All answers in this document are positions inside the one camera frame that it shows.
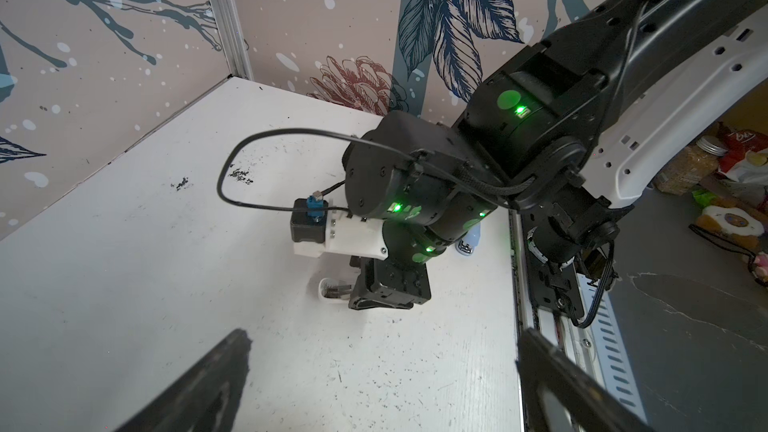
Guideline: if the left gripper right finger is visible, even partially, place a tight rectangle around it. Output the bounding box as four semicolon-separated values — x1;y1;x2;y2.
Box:
517;328;650;431

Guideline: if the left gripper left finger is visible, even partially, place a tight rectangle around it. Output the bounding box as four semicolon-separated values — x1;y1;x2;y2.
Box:
118;329;252;431

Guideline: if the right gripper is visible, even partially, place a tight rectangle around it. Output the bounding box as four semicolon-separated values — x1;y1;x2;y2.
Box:
348;233;444;311

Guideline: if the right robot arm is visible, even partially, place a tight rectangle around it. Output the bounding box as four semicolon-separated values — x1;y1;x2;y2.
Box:
342;0;767;328

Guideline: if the aluminium mounting rail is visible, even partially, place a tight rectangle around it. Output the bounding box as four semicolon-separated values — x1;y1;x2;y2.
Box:
509;211;647;423

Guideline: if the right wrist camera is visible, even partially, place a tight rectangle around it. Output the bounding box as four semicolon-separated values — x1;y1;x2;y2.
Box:
290;194;389;260

